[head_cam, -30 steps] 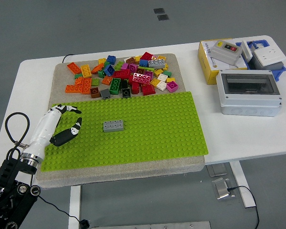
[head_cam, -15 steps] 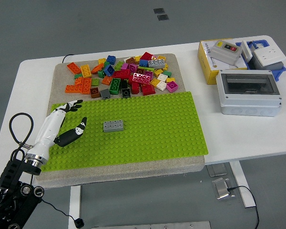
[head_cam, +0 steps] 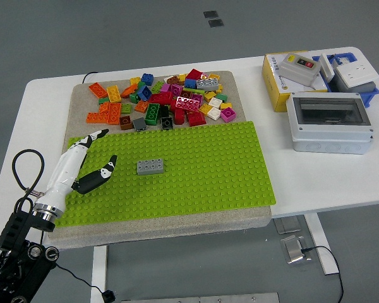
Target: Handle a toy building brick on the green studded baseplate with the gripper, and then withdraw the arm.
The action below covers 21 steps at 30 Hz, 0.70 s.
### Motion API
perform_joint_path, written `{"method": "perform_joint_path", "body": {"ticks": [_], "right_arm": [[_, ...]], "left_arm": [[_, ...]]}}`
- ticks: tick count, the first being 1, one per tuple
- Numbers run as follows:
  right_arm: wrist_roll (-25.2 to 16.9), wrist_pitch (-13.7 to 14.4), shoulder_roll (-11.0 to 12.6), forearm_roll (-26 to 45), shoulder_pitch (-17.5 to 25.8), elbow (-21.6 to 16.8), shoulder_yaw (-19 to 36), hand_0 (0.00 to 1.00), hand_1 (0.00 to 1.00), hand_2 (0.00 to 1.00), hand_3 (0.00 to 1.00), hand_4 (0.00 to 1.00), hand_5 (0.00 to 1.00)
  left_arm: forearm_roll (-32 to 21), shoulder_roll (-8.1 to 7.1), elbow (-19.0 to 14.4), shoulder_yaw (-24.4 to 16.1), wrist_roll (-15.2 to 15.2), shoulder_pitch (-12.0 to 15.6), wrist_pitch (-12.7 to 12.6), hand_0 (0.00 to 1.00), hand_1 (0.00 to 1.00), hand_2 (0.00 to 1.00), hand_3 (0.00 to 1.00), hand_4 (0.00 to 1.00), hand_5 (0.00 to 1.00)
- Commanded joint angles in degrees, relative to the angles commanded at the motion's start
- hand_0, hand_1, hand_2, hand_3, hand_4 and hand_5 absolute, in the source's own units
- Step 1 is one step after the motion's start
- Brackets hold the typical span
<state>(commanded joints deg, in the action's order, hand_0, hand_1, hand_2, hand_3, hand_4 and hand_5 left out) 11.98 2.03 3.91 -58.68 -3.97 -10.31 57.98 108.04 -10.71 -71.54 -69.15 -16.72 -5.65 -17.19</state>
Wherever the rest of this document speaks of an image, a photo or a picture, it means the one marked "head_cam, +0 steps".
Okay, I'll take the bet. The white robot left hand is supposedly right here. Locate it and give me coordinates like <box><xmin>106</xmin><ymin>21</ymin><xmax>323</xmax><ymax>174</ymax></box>
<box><xmin>34</xmin><ymin>128</ymin><xmax>118</xmax><ymax>212</ymax></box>

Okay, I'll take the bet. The green studded baseplate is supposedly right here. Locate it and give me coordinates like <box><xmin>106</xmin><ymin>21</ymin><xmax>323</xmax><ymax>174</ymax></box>
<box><xmin>54</xmin><ymin>121</ymin><xmax>277</xmax><ymax>228</ymax></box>

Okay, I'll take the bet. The dark grey toy brick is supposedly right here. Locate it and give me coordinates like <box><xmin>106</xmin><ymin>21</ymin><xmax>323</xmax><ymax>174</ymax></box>
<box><xmin>132</xmin><ymin>117</ymin><xmax>148</xmax><ymax>132</ymax></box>

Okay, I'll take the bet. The red toy brick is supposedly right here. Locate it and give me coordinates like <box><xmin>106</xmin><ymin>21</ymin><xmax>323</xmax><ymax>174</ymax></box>
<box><xmin>185</xmin><ymin>68</ymin><xmax>205</xmax><ymax>81</ymax></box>
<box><xmin>173</xmin><ymin>107</ymin><xmax>186</xmax><ymax>126</ymax></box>
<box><xmin>149</xmin><ymin>92</ymin><xmax>174</xmax><ymax>106</ymax></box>
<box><xmin>187</xmin><ymin>110</ymin><xmax>207</xmax><ymax>128</ymax></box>

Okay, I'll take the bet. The pink brick with white studs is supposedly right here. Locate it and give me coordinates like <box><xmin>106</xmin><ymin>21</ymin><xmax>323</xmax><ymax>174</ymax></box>
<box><xmin>174</xmin><ymin>96</ymin><xmax>202</xmax><ymax>113</ymax></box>

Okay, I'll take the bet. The white table leg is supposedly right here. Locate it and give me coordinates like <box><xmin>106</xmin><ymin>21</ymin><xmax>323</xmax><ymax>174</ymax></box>
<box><xmin>304</xmin><ymin>213</ymin><xmax>339</xmax><ymax>276</ymax></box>
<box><xmin>90</xmin><ymin>244</ymin><xmax>109</xmax><ymax>303</ymax></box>

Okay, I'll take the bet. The grey-brown mat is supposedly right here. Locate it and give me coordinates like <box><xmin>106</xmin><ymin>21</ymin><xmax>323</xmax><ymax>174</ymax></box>
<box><xmin>47</xmin><ymin>70</ymin><xmax>273</xmax><ymax>246</ymax></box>

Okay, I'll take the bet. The long metal floor plate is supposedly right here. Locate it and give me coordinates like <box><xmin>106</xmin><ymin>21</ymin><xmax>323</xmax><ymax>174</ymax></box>
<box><xmin>121</xmin><ymin>292</ymin><xmax>280</xmax><ymax>303</ymax></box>

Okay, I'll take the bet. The yellow cardboard box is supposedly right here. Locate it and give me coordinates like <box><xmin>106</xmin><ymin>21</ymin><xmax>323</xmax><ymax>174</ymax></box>
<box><xmin>261</xmin><ymin>52</ymin><xmax>330</xmax><ymax>113</ymax></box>

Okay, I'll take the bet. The flat metal floor plate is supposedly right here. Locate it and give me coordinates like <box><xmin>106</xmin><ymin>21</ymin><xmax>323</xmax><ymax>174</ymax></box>
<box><xmin>274</xmin><ymin>216</ymin><xmax>303</xmax><ymax>235</ymax></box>

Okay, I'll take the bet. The metal floor socket cover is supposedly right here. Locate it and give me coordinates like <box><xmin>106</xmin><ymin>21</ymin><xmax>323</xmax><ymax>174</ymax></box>
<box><xmin>280</xmin><ymin>235</ymin><xmax>313</xmax><ymax>265</ymax></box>

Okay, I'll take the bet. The small white plastic part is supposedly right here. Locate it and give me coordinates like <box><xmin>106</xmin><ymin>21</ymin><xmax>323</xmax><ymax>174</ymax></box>
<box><xmin>331</xmin><ymin>54</ymin><xmax>352</xmax><ymax>68</ymax></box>

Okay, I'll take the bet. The blue plastic bin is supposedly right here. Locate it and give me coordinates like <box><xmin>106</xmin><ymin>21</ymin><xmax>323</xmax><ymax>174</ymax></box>
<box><xmin>312</xmin><ymin>51</ymin><xmax>379</xmax><ymax>109</ymax></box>

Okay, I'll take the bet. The grey push-button switch box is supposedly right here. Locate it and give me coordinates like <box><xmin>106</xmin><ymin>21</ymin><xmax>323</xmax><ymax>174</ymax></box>
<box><xmin>278</xmin><ymin>52</ymin><xmax>322</xmax><ymax>88</ymax></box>

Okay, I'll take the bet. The grey electrical enclosure box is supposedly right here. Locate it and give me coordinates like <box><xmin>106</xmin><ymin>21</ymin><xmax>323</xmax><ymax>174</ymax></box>
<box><xmin>285</xmin><ymin>91</ymin><xmax>375</xmax><ymax>155</ymax></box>

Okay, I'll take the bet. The white switch plate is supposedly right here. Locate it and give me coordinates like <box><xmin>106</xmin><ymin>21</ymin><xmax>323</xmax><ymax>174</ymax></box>
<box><xmin>318</xmin><ymin>53</ymin><xmax>337</xmax><ymax>84</ymax></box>

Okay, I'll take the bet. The white wall socket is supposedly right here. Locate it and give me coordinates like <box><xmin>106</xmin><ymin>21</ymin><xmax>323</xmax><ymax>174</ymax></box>
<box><xmin>334</xmin><ymin>62</ymin><xmax>379</xmax><ymax>90</ymax></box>

